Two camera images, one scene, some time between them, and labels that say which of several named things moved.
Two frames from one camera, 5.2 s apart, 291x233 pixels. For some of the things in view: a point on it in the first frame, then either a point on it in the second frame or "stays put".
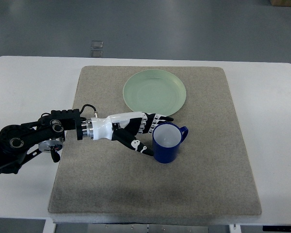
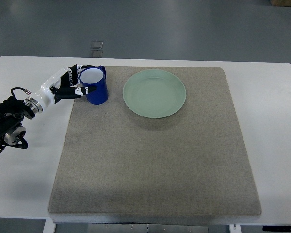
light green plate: x=155 y=91 stays put
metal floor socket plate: x=96 y=49 stays put
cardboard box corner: x=285 y=3 stays put
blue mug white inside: x=167 y=137 → x=95 y=77
